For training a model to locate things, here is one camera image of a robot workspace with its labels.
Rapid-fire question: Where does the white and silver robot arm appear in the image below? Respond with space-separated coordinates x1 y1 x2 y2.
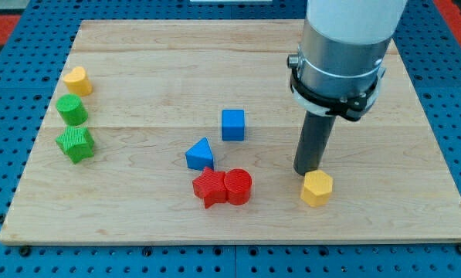
287 0 407 121

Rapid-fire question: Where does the yellow hexagon block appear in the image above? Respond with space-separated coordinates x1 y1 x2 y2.
300 170 334 207

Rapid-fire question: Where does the yellow heart block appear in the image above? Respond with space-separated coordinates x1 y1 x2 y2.
63 66 93 97

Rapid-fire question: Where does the blue cube block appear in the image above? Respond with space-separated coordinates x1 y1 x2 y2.
221 110 246 141

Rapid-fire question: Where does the blue triangle block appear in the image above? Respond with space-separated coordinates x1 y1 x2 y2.
185 137 214 171

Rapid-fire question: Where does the red cylinder block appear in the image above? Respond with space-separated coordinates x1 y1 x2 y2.
224 168 253 205

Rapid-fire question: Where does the red star block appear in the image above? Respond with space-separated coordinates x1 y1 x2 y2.
192 167 227 209

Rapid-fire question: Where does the light wooden board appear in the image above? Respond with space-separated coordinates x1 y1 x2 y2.
0 20 461 246

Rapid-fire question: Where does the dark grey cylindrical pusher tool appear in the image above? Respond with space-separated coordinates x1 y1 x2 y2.
293 112 336 175

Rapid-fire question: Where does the green star block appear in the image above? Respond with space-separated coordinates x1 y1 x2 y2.
56 127 94 164

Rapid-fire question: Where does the green cylinder block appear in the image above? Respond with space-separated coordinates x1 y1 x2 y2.
56 94 88 126

